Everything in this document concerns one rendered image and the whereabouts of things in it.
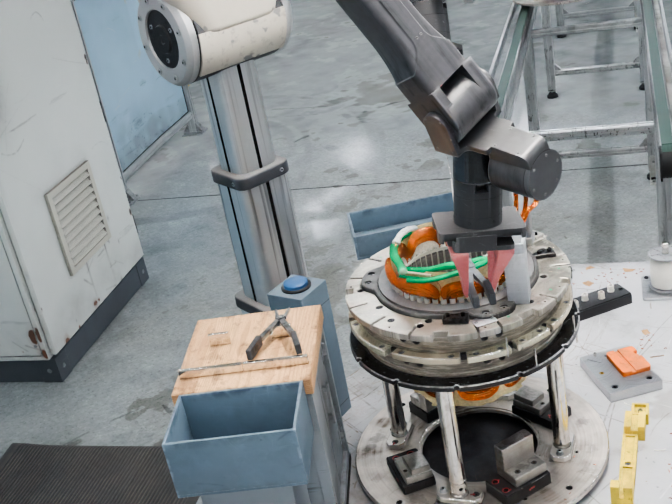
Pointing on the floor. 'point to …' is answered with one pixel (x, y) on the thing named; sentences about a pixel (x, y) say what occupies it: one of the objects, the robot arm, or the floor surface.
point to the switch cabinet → (56, 199)
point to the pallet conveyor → (657, 107)
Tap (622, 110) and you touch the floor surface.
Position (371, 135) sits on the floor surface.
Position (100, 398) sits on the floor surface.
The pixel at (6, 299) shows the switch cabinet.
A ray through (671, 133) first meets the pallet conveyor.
